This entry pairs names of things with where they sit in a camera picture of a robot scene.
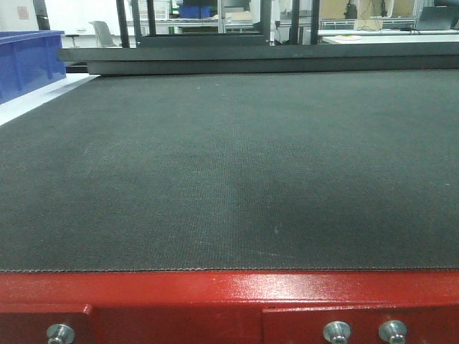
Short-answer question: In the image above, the dark grey conveyor end frame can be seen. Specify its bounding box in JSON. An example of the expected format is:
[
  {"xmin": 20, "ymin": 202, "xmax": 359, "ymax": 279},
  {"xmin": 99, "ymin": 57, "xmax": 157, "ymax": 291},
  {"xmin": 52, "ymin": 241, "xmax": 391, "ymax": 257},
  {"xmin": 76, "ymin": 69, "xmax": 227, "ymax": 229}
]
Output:
[{"xmin": 58, "ymin": 42, "xmax": 458, "ymax": 75}]

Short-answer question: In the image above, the grey office chair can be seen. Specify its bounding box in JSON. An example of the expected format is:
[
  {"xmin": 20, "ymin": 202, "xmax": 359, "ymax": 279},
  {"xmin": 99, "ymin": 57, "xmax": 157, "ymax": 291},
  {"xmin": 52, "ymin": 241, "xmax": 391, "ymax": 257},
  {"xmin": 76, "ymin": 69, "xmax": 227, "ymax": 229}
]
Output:
[{"xmin": 90, "ymin": 21, "xmax": 118, "ymax": 48}]

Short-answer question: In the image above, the black conveyor belt mat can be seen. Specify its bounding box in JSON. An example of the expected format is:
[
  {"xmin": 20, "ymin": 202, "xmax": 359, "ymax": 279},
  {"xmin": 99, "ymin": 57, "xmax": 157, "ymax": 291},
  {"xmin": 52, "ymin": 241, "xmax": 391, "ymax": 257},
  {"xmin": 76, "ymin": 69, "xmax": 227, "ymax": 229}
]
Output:
[{"xmin": 1, "ymin": 70, "xmax": 458, "ymax": 272}]

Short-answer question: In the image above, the red metal conveyor frame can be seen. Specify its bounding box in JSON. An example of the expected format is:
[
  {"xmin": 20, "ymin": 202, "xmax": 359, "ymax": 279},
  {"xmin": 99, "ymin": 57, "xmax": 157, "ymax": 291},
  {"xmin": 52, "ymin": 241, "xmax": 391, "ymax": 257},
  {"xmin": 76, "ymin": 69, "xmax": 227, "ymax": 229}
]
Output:
[{"xmin": 1, "ymin": 270, "xmax": 458, "ymax": 343}]

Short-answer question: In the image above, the silver bolt right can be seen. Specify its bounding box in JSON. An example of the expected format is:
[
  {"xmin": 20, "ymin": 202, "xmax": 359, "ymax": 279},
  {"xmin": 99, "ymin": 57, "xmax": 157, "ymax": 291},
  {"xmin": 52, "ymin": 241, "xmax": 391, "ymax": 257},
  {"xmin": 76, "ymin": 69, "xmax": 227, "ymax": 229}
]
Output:
[{"xmin": 379, "ymin": 320, "xmax": 408, "ymax": 344}]

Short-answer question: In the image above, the silver bolt middle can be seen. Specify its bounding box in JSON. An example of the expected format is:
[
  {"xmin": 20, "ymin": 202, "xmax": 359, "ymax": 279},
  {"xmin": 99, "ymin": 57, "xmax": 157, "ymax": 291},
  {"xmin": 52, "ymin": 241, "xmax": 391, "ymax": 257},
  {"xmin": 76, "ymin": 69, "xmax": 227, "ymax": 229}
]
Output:
[{"xmin": 323, "ymin": 321, "xmax": 351, "ymax": 344}]

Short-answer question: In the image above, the silver bolt left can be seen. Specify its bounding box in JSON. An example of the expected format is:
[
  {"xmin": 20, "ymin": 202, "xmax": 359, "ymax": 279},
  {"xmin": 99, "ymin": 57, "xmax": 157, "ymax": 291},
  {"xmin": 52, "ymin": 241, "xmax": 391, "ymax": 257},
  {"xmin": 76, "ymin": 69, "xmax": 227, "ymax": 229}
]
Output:
[{"xmin": 47, "ymin": 323, "xmax": 75, "ymax": 344}]

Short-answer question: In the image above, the white background table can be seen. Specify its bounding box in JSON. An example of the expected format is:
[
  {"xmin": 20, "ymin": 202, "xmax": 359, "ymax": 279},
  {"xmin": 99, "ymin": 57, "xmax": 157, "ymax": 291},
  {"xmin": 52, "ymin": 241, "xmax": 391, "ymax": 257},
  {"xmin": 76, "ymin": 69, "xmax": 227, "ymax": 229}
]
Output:
[{"xmin": 318, "ymin": 29, "xmax": 458, "ymax": 44}]

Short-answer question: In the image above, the large blue plastic bin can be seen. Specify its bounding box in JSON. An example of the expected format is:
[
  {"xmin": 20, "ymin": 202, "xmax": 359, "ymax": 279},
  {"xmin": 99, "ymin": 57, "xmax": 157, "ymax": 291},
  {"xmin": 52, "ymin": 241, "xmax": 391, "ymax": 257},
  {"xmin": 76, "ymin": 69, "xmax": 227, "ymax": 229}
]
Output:
[{"xmin": 1, "ymin": 30, "xmax": 66, "ymax": 103}]

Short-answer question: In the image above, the blue crate in background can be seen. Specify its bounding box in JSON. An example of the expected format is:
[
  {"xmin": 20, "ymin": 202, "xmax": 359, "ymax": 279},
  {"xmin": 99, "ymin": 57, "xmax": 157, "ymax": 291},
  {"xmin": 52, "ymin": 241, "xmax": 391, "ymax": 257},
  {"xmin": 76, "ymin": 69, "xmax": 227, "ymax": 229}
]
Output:
[{"xmin": 179, "ymin": 5, "xmax": 212, "ymax": 19}]

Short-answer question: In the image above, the silver bolt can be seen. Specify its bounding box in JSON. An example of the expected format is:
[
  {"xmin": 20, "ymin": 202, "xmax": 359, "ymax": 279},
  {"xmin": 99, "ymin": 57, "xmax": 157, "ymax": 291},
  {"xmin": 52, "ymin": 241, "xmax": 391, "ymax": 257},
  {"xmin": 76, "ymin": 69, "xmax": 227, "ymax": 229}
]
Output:
[
  {"xmin": 379, "ymin": 320, "xmax": 408, "ymax": 344},
  {"xmin": 323, "ymin": 321, "xmax": 351, "ymax": 344},
  {"xmin": 47, "ymin": 323, "xmax": 75, "ymax": 344}
]

